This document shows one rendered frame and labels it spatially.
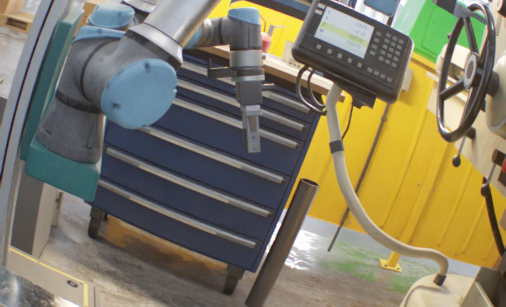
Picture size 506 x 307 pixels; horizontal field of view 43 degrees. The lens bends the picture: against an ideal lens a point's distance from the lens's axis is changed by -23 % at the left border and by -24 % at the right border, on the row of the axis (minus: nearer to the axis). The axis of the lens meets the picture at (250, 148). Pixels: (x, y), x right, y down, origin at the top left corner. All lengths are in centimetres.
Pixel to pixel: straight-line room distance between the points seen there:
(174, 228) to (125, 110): 203
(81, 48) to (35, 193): 119
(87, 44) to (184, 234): 198
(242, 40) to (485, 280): 88
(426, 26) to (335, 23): 338
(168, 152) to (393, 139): 160
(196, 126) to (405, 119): 157
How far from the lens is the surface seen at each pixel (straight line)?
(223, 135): 306
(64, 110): 130
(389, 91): 221
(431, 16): 560
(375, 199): 438
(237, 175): 309
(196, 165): 309
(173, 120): 307
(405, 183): 440
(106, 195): 319
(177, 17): 119
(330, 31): 224
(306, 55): 223
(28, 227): 247
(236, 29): 182
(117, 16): 177
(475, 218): 464
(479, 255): 476
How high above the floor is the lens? 126
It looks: 12 degrees down
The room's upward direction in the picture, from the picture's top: 21 degrees clockwise
